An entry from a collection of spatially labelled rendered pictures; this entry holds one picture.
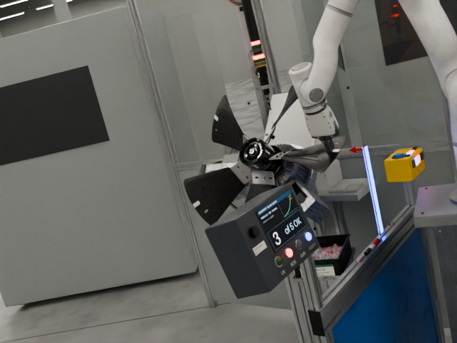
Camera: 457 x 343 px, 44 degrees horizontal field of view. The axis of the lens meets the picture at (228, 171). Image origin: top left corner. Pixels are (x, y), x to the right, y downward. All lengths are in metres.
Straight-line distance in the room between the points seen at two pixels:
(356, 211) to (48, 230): 2.50
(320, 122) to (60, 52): 2.61
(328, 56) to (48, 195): 3.02
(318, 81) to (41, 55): 2.78
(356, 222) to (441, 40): 1.35
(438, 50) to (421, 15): 0.12
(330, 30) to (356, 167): 1.13
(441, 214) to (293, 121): 0.88
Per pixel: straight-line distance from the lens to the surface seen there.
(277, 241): 1.39
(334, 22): 1.88
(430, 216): 1.92
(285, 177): 2.26
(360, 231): 3.00
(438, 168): 2.73
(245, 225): 1.32
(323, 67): 1.84
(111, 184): 4.26
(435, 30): 1.88
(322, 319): 1.68
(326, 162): 2.01
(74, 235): 4.49
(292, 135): 2.49
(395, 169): 2.25
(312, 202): 2.14
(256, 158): 2.16
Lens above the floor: 1.64
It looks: 12 degrees down
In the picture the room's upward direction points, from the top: 14 degrees counter-clockwise
